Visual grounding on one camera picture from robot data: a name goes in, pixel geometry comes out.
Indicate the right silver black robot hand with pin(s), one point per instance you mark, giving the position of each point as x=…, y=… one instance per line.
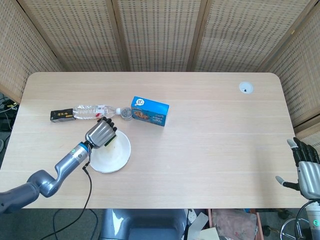
x=308, y=175

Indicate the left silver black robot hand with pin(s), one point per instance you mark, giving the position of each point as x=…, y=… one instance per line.
x=100, y=133

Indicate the yellow green sponge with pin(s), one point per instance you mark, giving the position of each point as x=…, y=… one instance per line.
x=110, y=142

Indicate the white round plate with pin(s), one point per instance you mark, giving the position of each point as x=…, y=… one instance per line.
x=115, y=157

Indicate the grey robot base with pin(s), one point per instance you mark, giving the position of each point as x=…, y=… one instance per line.
x=145, y=225

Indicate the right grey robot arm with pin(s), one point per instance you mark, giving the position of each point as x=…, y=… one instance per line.
x=314, y=217

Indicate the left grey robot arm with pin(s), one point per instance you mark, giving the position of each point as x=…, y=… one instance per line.
x=67, y=162

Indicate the clear plastic water bottle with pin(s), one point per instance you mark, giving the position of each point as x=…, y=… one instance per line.
x=85, y=112

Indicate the small glass jar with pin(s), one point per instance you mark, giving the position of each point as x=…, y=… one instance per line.
x=126, y=113

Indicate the black box with gold print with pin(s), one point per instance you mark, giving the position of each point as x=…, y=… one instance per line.
x=62, y=115

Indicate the chrome swivel chair base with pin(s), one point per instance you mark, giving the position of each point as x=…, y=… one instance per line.
x=292, y=218

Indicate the blue cookie box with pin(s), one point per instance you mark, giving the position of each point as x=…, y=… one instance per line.
x=150, y=110

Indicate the cardboard box with pink contents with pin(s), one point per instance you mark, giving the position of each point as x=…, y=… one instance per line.
x=235, y=222

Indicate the woven folding screen panel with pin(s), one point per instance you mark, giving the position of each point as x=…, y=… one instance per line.
x=160, y=32
x=300, y=75
x=250, y=32
x=80, y=32
x=20, y=55

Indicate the white paper sheet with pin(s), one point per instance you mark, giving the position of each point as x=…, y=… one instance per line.
x=200, y=221

